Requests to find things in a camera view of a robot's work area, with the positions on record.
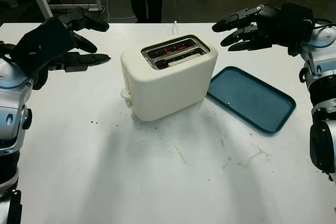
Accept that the cream white two-slot toaster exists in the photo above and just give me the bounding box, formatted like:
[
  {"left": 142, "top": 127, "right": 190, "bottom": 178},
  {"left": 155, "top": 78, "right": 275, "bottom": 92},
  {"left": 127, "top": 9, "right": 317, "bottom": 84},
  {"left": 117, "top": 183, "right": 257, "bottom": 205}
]
[{"left": 120, "top": 34, "right": 219, "bottom": 123}]

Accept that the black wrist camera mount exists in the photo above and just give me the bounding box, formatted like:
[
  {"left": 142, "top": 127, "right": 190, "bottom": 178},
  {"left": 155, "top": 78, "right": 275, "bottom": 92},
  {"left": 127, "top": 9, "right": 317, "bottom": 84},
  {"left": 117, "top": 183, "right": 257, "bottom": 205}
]
[
  {"left": 10, "top": 17, "right": 77, "bottom": 78},
  {"left": 281, "top": 2, "right": 316, "bottom": 57}
]

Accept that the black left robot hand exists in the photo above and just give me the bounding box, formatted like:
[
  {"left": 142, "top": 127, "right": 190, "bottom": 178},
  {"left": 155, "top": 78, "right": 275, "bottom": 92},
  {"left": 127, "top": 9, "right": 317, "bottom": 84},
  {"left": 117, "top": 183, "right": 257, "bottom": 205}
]
[{"left": 31, "top": 7, "right": 111, "bottom": 91}]

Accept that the blue rectangular plastic tray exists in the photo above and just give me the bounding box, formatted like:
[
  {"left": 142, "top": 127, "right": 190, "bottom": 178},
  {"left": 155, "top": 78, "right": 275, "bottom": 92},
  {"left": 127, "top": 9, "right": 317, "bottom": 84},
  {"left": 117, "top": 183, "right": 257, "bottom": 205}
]
[{"left": 206, "top": 66, "right": 297, "bottom": 137}]

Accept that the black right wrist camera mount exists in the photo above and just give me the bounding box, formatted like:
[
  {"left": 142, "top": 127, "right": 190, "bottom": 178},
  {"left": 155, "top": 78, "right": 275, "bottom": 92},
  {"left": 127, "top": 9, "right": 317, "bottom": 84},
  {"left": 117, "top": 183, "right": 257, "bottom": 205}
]
[{"left": 281, "top": 2, "right": 316, "bottom": 57}]

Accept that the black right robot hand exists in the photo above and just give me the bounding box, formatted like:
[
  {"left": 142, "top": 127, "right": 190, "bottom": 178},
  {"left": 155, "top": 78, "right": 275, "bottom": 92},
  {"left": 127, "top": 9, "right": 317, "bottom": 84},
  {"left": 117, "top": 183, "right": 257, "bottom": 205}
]
[{"left": 212, "top": 4, "right": 289, "bottom": 52}]

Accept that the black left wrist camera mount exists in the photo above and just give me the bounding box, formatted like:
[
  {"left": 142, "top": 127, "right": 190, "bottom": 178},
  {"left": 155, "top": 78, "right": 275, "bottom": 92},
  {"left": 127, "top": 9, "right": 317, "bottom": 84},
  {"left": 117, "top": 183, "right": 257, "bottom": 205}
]
[{"left": 10, "top": 17, "right": 77, "bottom": 78}]

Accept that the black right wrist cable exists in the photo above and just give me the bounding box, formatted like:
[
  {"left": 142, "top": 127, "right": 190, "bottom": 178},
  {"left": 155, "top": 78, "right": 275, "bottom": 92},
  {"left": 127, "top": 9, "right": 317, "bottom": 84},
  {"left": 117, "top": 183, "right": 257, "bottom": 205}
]
[{"left": 313, "top": 19, "right": 336, "bottom": 29}]

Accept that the white toaster power cord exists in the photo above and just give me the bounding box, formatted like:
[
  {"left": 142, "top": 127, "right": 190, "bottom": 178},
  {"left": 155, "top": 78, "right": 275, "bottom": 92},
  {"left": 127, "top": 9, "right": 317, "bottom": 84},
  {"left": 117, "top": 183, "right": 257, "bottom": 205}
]
[{"left": 171, "top": 20, "right": 181, "bottom": 36}]

